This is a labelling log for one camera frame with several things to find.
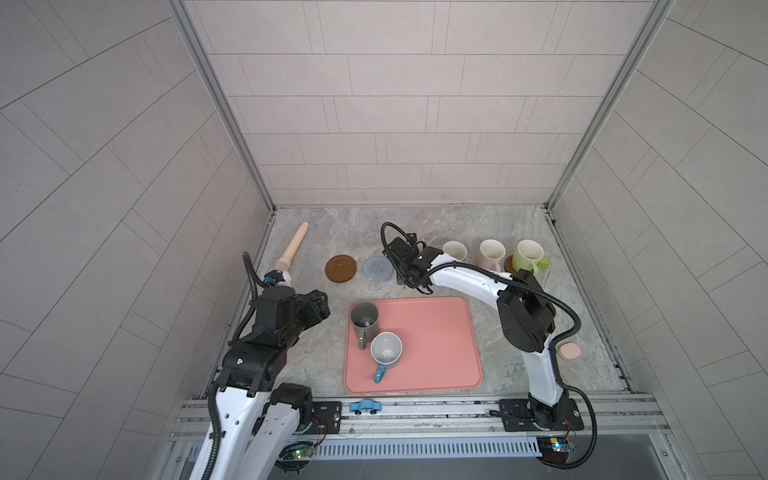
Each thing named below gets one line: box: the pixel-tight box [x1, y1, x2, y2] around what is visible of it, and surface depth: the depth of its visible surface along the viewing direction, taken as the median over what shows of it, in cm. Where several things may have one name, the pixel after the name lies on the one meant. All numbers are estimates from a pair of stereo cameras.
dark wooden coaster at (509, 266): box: [504, 254, 518, 274], surface depth 101 cm
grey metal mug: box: [350, 301, 379, 351], surface depth 81 cm
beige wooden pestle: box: [274, 222, 310, 271], surface depth 102 cm
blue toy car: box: [349, 399, 383, 415], surface depth 73 cm
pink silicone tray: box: [344, 297, 483, 394], surface depth 81 cm
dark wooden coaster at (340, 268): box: [324, 254, 357, 283], surface depth 101 cm
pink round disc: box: [560, 342, 582, 359], surface depth 82 cm
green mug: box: [512, 239, 550, 274], surface depth 93 cm
